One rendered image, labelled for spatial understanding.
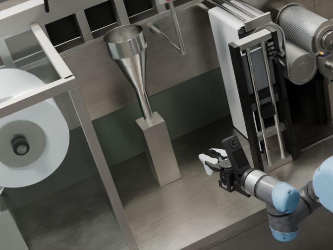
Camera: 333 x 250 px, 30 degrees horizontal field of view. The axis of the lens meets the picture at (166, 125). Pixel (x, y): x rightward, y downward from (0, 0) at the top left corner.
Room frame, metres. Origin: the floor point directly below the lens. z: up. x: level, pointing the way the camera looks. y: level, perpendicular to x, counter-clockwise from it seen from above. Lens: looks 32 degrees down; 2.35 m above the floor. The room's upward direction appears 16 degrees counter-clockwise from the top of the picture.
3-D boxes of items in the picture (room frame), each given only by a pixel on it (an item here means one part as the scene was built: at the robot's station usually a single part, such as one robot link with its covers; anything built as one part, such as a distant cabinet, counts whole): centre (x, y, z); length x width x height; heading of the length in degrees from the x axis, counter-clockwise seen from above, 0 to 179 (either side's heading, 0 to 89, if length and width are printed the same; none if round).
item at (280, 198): (1.33, -0.24, 1.21); 0.11 x 0.08 x 0.09; 30
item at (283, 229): (1.34, -0.26, 1.12); 0.11 x 0.08 x 0.11; 120
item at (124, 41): (1.98, 0.06, 1.50); 0.14 x 0.14 x 0.06
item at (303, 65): (2.14, -0.52, 1.18); 0.26 x 0.12 x 0.12; 14
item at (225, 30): (2.12, -0.31, 1.17); 0.34 x 0.05 x 0.54; 14
